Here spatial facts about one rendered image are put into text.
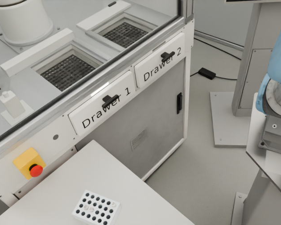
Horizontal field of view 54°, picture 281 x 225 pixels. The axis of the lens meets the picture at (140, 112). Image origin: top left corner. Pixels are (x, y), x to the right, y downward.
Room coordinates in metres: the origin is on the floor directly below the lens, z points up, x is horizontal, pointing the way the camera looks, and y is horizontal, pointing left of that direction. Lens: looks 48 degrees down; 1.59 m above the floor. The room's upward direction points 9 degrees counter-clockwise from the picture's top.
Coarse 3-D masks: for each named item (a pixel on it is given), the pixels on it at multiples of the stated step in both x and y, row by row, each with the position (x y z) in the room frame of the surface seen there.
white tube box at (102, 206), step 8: (88, 192) 0.41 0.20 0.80; (80, 200) 0.39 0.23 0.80; (88, 200) 0.38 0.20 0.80; (96, 200) 0.38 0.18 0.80; (104, 200) 0.38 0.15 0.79; (112, 200) 0.37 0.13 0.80; (80, 208) 0.36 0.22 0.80; (88, 208) 0.36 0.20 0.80; (96, 208) 0.35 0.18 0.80; (104, 208) 0.35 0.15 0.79; (112, 208) 0.34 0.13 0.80; (120, 208) 0.35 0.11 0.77; (80, 216) 0.34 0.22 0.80; (88, 216) 0.34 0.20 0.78; (96, 216) 0.33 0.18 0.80; (104, 216) 0.32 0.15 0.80; (112, 216) 0.32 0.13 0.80; (88, 224) 0.32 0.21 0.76; (96, 224) 0.30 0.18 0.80; (104, 224) 0.31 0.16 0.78; (112, 224) 0.31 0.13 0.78
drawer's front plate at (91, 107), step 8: (128, 72) 0.80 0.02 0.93; (120, 80) 0.76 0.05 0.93; (128, 80) 0.79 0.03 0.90; (104, 88) 0.73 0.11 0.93; (112, 88) 0.74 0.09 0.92; (120, 88) 0.76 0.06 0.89; (128, 88) 0.78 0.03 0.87; (96, 96) 0.70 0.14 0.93; (104, 96) 0.71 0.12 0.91; (112, 96) 0.73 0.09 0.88; (120, 96) 0.75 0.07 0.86; (128, 96) 0.78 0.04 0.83; (88, 104) 0.67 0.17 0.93; (96, 104) 0.68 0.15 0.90; (72, 112) 0.64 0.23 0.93; (80, 112) 0.64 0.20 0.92; (88, 112) 0.66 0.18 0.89; (96, 112) 0.68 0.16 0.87; (104, 112) 0.70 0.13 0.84; (72, 120) 0.62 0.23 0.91; (80, 120) 0.64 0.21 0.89; (96, 120) 0.67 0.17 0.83; (80, 128) 0.63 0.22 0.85; (88, 128) 0.65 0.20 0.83
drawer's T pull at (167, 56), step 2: (164, 52) 0.91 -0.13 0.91; (172, 52) 0.90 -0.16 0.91; (174, 52) 0.90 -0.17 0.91; (162, 54) 0.90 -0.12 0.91; (164, 54) 0.90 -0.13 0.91; (166, 54) 0.89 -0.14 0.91; (168, 54) 0.89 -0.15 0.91; (170, 54) 0.89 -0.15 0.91; (172, 54) 0.89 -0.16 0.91; (162, 56) 0.89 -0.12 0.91; (164, 56) 0.89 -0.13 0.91; (166, 56) 0.88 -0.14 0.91; (168, 56) 0.88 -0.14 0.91; (170, 56) 0.89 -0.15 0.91; (164, 58) 0.87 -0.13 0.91; (166, 58) 0.87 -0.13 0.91; (168, 58) 0.88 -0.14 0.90; (162, 60) 0.86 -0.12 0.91; (164, 60) 0.86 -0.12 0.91; (166, 60) 0.87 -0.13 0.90
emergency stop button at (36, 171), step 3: (39, 165) 0.48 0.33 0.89; (33, 168) 0.46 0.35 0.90; (36, 168) 0.46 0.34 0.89; (39, 168) 0.47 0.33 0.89; (42, 168) 0.47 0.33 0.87; (30, 171) 0.46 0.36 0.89; (33, 171) 0.46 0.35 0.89; (36, 171) 0.46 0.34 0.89; (39, 171) 0.46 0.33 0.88; (30, 174) 0.45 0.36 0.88; (33, 174) 0.45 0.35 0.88; (36, 174) 0.45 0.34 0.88; (39, 174) 0.46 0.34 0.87
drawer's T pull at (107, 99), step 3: (105, 96) 0.71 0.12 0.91; (108, 96) 0.71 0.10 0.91; (114, 96) 0.70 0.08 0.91; (117, 96) 0.70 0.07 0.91; (102, 99) 0.70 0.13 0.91; (105, 99) 0.69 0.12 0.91; (108, 99) 0.69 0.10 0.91; (111, 99) 0.69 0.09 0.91; (114, 99) 0.69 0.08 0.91; (105, 102) 0.68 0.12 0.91; (108, 102) 0.68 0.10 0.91; (111, 102) 0.68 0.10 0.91; (102, 105) 0.67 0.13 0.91; (105, 105) 0.67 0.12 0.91; (108, 105) 0.67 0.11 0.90
